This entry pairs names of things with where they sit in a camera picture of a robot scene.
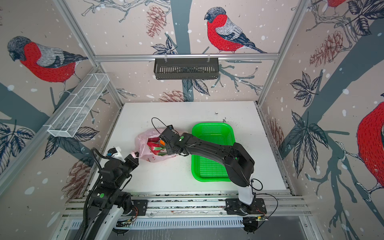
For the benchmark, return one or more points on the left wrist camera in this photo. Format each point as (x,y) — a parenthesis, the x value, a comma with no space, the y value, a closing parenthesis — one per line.
(115,153)

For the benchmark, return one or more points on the pink plastic bag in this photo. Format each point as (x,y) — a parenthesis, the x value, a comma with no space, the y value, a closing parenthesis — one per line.
(144,151)

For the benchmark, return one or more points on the green plastic basket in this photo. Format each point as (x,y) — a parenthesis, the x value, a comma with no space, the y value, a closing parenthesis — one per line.
(206,170)

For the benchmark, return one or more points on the white mesh wall shelf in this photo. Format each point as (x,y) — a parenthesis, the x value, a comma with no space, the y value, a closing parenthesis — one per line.
(72,117)

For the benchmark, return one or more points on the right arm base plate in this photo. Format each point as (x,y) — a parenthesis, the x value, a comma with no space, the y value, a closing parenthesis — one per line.
(236,207)

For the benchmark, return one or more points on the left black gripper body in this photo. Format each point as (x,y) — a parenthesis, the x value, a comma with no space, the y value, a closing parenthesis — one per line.
(126,172)

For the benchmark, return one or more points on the red dragon fruit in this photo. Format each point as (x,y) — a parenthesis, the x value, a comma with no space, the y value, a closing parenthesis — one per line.
(157,146)

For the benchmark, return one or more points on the black hanging wire basket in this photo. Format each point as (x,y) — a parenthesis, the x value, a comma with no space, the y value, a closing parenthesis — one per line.
(186,69)

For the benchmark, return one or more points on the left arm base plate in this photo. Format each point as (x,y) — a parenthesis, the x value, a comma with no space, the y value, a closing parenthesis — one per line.
(129,208)

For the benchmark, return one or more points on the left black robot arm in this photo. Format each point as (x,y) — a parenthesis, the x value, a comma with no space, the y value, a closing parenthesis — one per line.
(107,206)

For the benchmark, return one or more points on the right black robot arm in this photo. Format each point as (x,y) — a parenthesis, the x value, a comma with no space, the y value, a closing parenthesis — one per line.
(237,161)

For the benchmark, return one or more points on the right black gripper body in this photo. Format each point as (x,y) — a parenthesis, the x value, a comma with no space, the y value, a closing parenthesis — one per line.
(170,149)

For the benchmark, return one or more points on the aluminium mounting rail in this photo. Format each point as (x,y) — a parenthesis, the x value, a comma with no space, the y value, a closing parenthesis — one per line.
(205,205)

